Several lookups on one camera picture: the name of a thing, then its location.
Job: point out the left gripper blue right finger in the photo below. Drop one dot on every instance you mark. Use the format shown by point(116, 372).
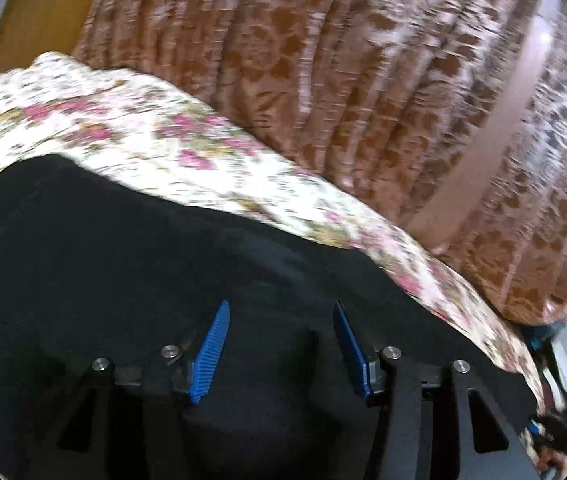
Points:
point(361, 360)

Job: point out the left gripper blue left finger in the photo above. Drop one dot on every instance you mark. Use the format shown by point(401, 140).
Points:
point(204, 352)

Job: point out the black embroidered pants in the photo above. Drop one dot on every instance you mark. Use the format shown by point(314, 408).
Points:
point(101, 290)

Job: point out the blue bag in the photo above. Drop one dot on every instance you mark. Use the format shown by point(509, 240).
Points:
point(536, 337)

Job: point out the floral bed sheet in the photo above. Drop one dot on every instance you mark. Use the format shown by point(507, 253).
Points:
point(145, 134)

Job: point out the brown floral curtain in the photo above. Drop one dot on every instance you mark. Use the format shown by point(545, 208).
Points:
point(449, 117)

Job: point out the wooden cabinet door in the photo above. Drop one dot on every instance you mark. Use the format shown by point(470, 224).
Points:
point(29, 28)

